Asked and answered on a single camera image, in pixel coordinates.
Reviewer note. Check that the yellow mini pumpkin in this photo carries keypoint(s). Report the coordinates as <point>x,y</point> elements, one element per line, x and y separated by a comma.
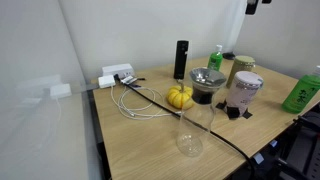
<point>176,97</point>

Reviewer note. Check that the flat black round object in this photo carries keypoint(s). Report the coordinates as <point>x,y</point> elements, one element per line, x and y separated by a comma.
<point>229,55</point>

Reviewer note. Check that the olive green tin canister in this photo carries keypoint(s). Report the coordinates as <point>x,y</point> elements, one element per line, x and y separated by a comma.
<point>240,68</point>

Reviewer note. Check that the small green plastic bottle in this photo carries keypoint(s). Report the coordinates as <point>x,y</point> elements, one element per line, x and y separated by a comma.
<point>215,61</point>

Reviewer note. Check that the pink white lidded canister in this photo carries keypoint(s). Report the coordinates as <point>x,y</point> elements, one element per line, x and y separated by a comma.
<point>242,93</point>

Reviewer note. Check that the black cylinder flask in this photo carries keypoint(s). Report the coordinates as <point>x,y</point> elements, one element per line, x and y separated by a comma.
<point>181,60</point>

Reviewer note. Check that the large green tea bottle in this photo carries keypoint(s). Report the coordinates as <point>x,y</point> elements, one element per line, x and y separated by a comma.
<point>300,95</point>

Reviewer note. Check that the black tape piece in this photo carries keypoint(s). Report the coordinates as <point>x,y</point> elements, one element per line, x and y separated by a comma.
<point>221,105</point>
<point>233,113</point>
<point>247,114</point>

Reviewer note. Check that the small blue white tag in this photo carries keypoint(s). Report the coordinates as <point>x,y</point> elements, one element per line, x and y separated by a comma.
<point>273,143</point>
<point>258,158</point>

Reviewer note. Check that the clear glass carafe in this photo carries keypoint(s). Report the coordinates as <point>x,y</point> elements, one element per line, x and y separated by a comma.
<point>195,133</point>

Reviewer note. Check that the small white black adapter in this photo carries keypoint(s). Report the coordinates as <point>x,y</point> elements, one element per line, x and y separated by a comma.
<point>128,80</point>

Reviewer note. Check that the white power strip box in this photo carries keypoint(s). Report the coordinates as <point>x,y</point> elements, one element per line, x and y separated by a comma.
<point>116,70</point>

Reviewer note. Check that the black equipment cart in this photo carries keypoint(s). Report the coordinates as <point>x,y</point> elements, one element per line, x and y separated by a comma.
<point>305,146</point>

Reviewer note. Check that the white charger adapter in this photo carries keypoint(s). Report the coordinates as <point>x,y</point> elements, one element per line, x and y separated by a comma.
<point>106,81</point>

